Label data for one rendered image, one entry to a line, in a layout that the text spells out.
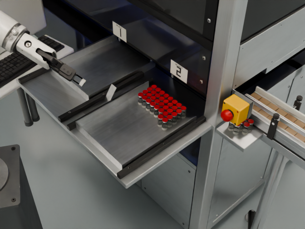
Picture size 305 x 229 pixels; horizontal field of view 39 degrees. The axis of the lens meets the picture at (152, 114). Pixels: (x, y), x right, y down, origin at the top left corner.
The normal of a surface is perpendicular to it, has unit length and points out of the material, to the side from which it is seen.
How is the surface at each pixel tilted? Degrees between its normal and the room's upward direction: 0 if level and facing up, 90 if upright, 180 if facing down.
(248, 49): 90
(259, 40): 90
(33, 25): 90
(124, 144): 0
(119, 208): 0
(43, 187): 0
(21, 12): 90
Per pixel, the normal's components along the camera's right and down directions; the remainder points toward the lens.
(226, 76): 0.67, 0.52
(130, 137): 0.01, -0.72
